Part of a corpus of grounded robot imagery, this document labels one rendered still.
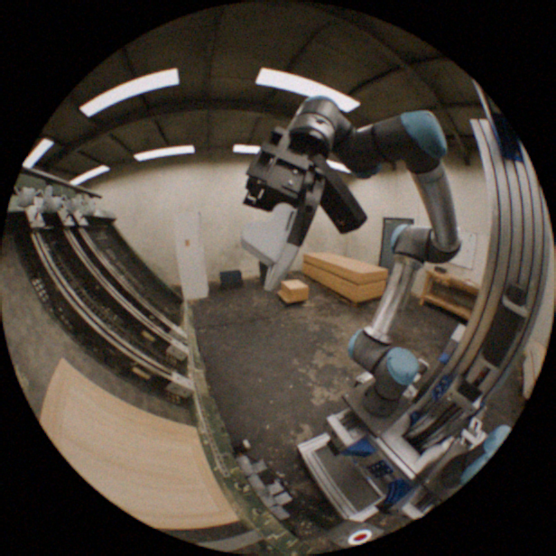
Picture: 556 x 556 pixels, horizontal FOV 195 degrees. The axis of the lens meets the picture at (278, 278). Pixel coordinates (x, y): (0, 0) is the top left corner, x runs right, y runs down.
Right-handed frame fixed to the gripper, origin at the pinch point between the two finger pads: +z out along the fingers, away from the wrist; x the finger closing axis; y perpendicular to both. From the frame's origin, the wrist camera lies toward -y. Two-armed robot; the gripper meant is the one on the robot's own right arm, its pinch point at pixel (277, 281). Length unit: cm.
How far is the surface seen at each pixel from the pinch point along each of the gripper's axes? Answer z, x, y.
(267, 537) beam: 73, 15, -17
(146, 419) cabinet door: 56, -22, 23
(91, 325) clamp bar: 34, -29, 52
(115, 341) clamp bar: 39, -35, 44
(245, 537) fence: 70, 15, -10
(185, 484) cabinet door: 65, -5, 6
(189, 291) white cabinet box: 65, -380, 108
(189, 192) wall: -194, -432, 238
